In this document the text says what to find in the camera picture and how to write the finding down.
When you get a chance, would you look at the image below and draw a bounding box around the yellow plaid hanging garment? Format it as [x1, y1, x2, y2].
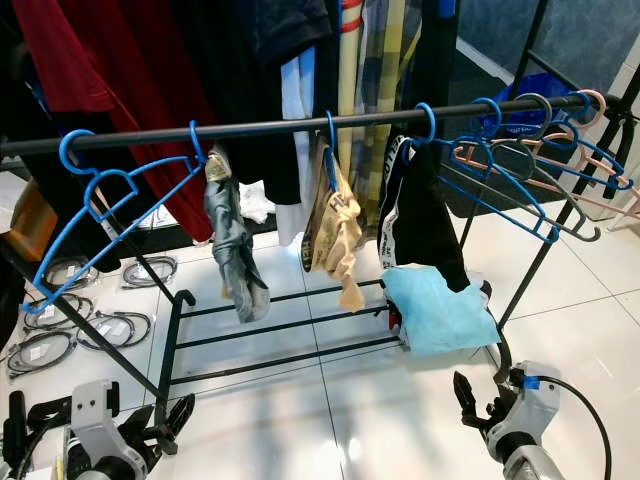
[345, 0, 423, 181]

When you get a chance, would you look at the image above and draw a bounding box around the red hanging garment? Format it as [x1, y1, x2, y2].
[10, 0, 211, 241]

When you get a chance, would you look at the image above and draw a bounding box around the black metal clothes rack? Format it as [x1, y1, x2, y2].
[0, 0, 640, 457]

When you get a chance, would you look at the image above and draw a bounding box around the beige yellow underwear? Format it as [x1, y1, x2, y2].
[305, 140, 365, 313]

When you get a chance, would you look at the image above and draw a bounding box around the coiled cable in plastic bag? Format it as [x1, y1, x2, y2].
[122, 255, 179, 289]
[5, 335, 66, 379]
[50, 315, 133, 353]
[45, 258, 101, 291]

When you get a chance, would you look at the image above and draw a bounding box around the grey plastic hanger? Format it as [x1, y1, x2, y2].
[460, 93, 601, 241]

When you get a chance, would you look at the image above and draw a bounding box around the pink plastic hanger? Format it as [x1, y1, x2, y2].
[455, 90, 640, 219]

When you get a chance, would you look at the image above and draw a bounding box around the blue plastic basin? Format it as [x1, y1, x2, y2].
[475, 72, 576, 136]

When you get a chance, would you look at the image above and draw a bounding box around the black underwear with white waistband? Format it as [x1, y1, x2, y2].
[378, 135, 471, 293]

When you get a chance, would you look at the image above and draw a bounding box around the orange brown cardboard box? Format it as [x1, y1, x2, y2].
[8, 185, 56, 261]

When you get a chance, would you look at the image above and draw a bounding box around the blue plastic hanger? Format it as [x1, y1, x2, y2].
[400, 102, 439, 151]
[187, 120, 210, 167]
[540, 90, 636, 191]
[22, 128, 207, 316]
[322, 110, 340, 191]
[440, 97, 561, 244]

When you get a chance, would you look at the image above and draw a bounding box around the black handle tool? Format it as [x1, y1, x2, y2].
[0, 390, 73, 473]

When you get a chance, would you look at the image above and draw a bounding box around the grey underwear with lettered waistband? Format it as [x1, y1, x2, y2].
[203, 150, 271, 323]

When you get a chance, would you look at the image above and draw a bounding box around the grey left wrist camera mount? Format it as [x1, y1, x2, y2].
[65, 378, 153, 480]

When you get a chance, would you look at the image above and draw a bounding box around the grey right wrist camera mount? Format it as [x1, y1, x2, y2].
[500, 362, 561, 451]

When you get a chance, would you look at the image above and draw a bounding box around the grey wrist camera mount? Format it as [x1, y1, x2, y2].
[500, 362, 561, 451]
[65, 378, 153, 480]

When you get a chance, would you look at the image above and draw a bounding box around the light blue cloth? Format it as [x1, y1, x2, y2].
[380, 265, 501, 356]

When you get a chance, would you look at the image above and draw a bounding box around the black hanging garment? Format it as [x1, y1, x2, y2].
[170, 0, 336, 206]

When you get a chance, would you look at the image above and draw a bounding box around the white hanging garment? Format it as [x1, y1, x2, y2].
[278, 50, 319, 246]

